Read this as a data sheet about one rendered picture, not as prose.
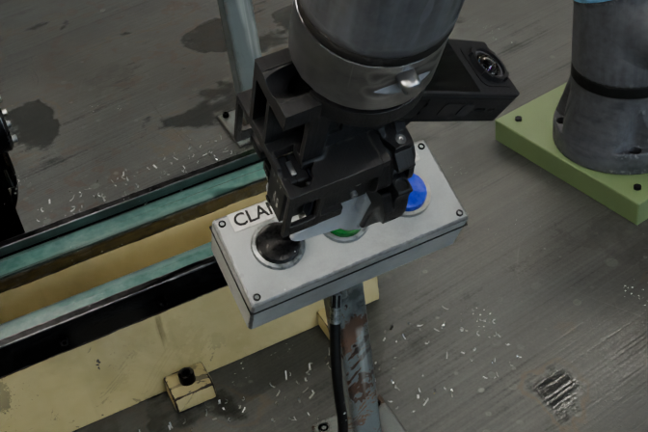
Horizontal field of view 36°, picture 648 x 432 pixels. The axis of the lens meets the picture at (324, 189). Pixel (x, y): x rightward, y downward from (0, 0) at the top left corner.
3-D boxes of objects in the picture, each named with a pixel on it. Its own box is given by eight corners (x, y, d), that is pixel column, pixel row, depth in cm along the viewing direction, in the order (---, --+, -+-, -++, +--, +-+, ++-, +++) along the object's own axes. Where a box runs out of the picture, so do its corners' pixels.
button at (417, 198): (393, 224, 72) (398, 213, 70) (374, 189, 73) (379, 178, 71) (430, 209, 73) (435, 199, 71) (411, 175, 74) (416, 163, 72)
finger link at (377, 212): (335, 187, 65) (354, 121, 57) (359, 177, 65) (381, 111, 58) (367, 249, 63) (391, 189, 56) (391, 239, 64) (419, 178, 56)
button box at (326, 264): (248, 333, 71) (252, 308, 66) (208, 247, 74) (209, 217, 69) (455, 244, 76) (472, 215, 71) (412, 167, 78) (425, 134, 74)
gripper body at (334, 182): (230, 139, 61) (238, 23, 50) (357, 94, 63) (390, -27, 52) (283, 247, 58) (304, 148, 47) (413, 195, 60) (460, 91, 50)
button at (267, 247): (266, 277, 69) (267, 267, 67) (248, 239, 70) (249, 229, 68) (306, 260, 70) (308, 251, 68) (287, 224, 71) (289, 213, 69)
